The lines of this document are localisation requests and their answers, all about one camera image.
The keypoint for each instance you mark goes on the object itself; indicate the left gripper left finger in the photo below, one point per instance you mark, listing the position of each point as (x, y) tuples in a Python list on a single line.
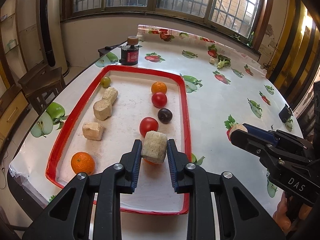
[(89, 201)]

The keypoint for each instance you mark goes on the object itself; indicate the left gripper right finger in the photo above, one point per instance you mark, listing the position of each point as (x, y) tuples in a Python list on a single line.
[(219, 204)]

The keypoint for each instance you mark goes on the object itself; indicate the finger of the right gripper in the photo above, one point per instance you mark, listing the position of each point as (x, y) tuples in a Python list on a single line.
[(260, 132), (262, 147)]

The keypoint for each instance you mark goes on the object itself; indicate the small beige block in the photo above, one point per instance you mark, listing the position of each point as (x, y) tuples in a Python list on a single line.
[(236, 127)]

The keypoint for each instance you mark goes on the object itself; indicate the orange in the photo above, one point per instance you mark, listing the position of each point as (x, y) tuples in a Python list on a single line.
[(159, 87), (149, 162), (82, 162)]

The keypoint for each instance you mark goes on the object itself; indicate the dark purple plum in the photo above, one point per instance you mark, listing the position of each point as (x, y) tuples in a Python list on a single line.
[(164, 115)]

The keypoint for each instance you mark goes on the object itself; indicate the red tomato with stem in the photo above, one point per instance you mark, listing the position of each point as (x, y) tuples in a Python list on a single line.
[(159, 100)]

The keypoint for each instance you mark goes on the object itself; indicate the person's right hand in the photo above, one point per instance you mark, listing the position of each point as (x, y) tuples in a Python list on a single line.
[(281, 218)]

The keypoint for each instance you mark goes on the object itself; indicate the black motor with shaft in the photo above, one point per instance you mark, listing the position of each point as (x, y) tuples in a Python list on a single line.
[(285, 114)]

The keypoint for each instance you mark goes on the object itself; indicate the fruit print tablecloth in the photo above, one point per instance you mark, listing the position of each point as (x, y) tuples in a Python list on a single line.
[(244, 98)]

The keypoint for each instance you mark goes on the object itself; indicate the green leafy vegetable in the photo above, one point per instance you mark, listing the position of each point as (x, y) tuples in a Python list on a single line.
[(223, 61)]

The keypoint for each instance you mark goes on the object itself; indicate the green bottle on windowsill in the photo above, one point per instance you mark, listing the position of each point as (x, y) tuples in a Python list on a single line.
[(250, 40)]

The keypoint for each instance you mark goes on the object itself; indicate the red rimmed white tray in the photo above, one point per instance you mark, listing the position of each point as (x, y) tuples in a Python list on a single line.
[(154, 194)]

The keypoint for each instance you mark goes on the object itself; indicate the wooden stool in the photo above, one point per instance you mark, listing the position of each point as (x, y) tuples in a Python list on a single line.
[(39, 83)]

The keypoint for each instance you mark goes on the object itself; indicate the black red motor with cork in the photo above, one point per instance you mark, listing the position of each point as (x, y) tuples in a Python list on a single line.
[(130, 51)]

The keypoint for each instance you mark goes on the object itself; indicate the tall white air conditioner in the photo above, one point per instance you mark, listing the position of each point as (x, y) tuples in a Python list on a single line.
[(49, 16)]

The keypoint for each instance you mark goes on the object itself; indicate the wooden wall shelf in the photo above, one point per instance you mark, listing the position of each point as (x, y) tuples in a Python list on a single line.
[(12, 59)]

